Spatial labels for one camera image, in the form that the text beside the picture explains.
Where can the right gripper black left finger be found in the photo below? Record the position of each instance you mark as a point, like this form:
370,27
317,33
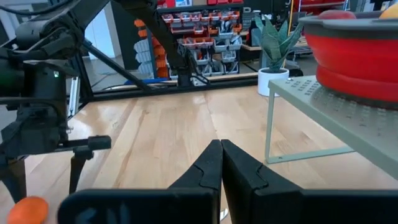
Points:
199,180

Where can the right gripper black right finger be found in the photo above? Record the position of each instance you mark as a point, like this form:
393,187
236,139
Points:
248,180

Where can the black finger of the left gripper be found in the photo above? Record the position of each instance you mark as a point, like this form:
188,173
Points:
14,177
99,143

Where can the toy orange fruit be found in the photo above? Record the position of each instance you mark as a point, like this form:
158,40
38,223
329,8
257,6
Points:
28,211

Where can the red-orange toy mango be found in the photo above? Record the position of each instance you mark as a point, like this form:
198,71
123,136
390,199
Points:
335,14

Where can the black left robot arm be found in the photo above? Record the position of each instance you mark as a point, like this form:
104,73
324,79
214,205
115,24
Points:
155,28

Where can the white plant pot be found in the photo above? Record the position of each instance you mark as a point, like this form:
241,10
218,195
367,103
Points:
270,82

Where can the green perforated metal shelf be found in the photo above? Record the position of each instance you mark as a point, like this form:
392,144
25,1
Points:
311,93

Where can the green snake plant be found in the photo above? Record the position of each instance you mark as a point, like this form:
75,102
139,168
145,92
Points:
275,46

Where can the parts bin storage rack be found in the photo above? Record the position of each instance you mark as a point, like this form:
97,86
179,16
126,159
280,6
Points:
217,31

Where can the red collapsible bowl grey rim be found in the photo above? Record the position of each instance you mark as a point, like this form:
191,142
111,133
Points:
357,62

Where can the silver aluminium bracket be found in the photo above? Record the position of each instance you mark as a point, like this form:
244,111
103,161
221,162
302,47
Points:
74,96

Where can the black aluminium table frame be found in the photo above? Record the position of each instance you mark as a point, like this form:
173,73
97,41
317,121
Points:
217,85

